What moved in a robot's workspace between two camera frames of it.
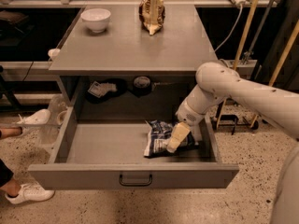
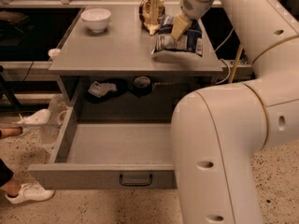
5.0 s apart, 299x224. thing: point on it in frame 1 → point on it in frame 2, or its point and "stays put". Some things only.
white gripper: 189,115 → 193,7
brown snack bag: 151,12 stays put
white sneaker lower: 30,191 stays put
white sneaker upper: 41,117 stays put
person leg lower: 8,185 stays put
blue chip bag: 159,135 → 191,39
